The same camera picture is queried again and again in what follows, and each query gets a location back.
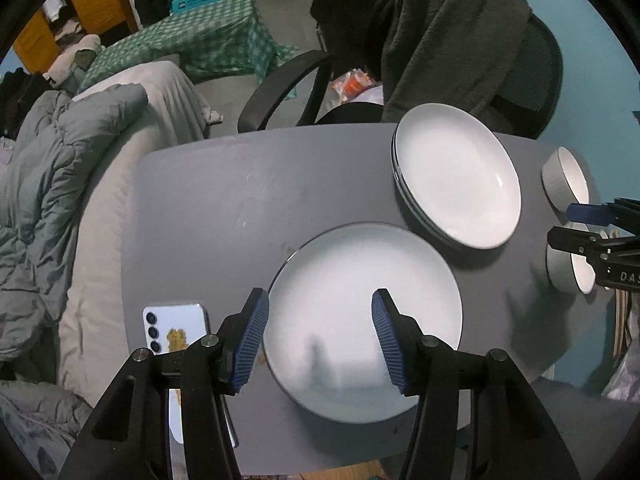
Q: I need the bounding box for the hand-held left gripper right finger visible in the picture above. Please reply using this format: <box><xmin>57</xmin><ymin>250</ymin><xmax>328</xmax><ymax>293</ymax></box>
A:
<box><xmin>371</xmin><ymin>287</ymin><xmax>581</xmax><ymax>480</ymax></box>

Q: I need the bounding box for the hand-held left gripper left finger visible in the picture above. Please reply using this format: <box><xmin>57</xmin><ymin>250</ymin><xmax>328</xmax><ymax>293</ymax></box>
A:
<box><xmin>57</xmin><ymin>287</ymin><xmax>271</xmax><ymax>480</ymax></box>

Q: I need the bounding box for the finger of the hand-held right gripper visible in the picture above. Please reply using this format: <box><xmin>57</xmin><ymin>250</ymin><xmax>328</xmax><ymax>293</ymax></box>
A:
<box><xmin>547</xmin><ymin>227</ymin><xmax>608</xmax><ymax>267</ymax></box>
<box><xmin>569</xmin><ymin>197</ymin><xmax>640</xmax><ymax>236</ymax></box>

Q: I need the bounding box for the white bowl with grey outside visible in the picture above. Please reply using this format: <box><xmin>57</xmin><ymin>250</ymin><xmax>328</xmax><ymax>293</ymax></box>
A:
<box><xmin>546</xmin><ymin>230</ymin><xmax>598</xmax><ymax>295</ymax></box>
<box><xmin>541</xmin><ymin>146</ymin><xmax>591</xmax><ymax>213</ymax></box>

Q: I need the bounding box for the white plate with dark rim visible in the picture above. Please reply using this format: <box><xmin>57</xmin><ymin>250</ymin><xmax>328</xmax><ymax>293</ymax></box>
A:
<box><xmin>262</xmin><ymin>222</ymin><xmax>463</xmax><ymax>423</ymax></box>
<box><xmin>392</xmin><ymin>150</ymin><xmax>501</xmax><ymax>251</ymax></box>
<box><xmin>394</xmin><ymin>160</ymin><xmax>496</xmax><ymax>252</ymax></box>
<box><xmin>393</xmin><ymin>103</ymin><xmax>522</xmax><ymax>250</ymax></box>

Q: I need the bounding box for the white smartphone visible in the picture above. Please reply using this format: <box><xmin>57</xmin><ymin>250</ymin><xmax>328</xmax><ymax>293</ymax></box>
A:
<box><xmin>142</xmin><ymin>302</ymin><xmax>240</xmax><ymax>450</ymax></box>

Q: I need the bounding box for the crumpled clear plastic bag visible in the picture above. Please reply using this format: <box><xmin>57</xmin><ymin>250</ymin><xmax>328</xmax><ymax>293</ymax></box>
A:
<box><xmin>602</xmin><ymin>355</ymin><xmax>640</xmax><ymax>403</ymax></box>

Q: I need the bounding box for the beige bed sheet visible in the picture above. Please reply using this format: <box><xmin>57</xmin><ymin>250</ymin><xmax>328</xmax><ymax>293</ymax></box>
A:
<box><xmin>57</xmin><ymin>60</ymin><xmax>223</xmax><ymax>406</ymax></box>

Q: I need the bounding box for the dark grey fleece blanket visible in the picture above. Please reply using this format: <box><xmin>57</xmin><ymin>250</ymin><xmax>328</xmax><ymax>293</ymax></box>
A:
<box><xmin>310</xmin><ymin>0</ymin><xmax>533</xmax><ymax>123</ymax></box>

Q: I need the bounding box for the grey quilted duvet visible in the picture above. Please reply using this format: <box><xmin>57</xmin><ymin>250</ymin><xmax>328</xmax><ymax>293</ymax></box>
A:
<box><xmin>0</xmin><ymin>82</ymin><xmax>151</xmax><ymax>480</ymax></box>

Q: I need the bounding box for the black office chair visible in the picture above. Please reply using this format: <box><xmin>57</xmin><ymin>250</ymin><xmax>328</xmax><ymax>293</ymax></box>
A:
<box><xmin>237</xmin><ymin>10</ymin><xmax>563</xmax><ymax>141</ymax></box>

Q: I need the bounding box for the orange plastic bag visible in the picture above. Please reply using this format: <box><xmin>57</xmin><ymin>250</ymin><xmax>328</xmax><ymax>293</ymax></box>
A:
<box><xmin>330</xmin><ymin>69</ymin><xmax>383</xmax><ymax>103</ymax></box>

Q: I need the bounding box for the green checkered cloth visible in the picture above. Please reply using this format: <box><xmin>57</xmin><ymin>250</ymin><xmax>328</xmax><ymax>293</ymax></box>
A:
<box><xmin>80</xmin><ymin>0</ymin><xmax>298</xmax><ymax>91</ymax></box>

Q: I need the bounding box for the pile of light clothes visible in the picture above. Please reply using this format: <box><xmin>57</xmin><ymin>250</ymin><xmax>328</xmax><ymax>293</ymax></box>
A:
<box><xmin>42</xmin><ymin>34</ymin><xmax>106</xmax><ymax>88</ymax></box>

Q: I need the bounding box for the black garment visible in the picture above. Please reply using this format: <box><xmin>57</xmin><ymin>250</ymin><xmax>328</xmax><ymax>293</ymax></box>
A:
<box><xmin>0</xmin><ymin>67</ymin><xmax>51</xmax><ymax>138</ymax></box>

